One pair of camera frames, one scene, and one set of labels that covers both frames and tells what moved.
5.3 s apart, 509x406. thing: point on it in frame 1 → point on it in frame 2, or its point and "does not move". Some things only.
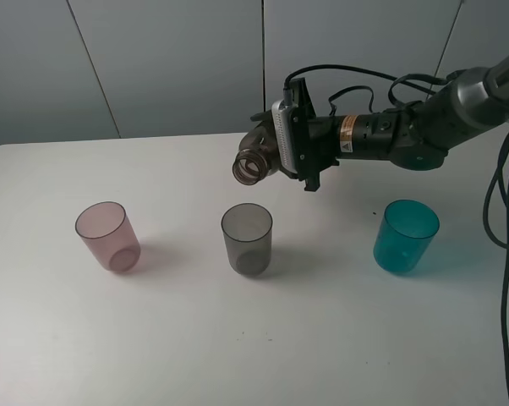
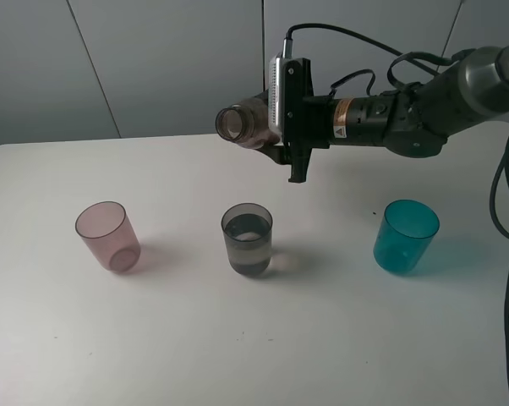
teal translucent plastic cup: x=403 y=234 does not move
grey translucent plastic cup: x=247 y=229 does not move
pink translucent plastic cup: x=105 y=227 does not move
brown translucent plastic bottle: x=258 y=156 → x=246 y=123
